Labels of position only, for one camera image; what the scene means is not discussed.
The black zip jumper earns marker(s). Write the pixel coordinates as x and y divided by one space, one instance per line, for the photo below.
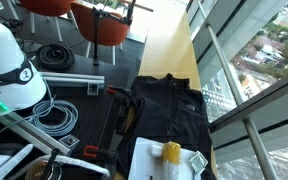
166 109

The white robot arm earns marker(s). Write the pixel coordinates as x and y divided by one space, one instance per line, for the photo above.
21 85

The red black clamp upper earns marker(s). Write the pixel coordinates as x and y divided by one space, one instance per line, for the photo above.
114 89

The red black clamp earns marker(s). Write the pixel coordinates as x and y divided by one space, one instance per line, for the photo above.
94 151
114 89

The orange chair right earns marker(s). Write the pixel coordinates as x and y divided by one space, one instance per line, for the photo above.
84 19

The orange chair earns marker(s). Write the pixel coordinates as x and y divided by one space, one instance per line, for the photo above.
49 8
84 19

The red black clamp lower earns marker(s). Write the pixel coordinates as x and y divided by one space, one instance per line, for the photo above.
94 151

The small clear packet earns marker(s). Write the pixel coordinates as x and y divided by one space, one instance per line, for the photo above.
198 162

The window handrail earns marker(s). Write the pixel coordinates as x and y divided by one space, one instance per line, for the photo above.
253 134

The tape roll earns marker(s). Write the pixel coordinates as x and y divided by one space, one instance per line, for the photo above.
36 172

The orange chair left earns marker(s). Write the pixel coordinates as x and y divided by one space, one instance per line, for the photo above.
49 8

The aluminium rail upper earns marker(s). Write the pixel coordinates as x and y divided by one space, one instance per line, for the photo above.
93 83

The aluminium rail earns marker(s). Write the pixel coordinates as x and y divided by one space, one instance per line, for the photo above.
42 141
93 83

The black camera stand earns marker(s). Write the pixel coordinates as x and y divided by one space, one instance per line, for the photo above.
110 29

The aluminium rail lower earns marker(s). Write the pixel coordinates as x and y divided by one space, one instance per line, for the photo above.
42 141

